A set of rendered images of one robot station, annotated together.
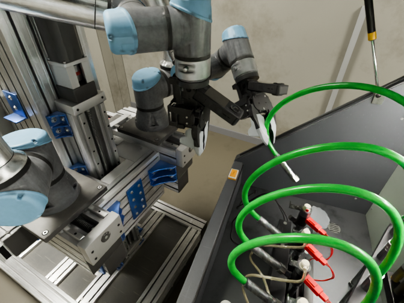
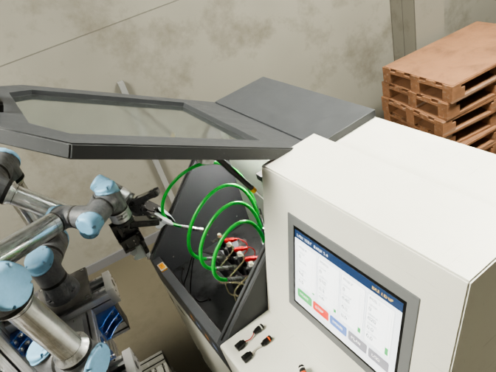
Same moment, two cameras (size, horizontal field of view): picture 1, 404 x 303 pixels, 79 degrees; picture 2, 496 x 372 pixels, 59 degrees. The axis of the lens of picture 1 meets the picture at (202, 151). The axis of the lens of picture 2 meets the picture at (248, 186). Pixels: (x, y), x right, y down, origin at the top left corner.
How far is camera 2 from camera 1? 1.16 m
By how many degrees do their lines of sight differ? 36
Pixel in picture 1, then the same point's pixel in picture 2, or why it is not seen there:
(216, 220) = (184, 294)
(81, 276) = not seen: outside the picture
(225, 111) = (151, 221)
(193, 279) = (207, 322)
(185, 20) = (113, 196)
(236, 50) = not seen: hidden behind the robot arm
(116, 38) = (97, 225)
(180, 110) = (128, 240)
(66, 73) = not seen: hidden behind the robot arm
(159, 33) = (108, 209)
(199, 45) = (122, 202)
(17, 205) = (102, 353)
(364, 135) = (209, 180)
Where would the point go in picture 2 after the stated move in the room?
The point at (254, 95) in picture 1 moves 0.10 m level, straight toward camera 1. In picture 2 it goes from (144, 205) to (156, 213)
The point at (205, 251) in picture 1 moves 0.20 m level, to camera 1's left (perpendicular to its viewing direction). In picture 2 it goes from (197, 309) to (163, 349)
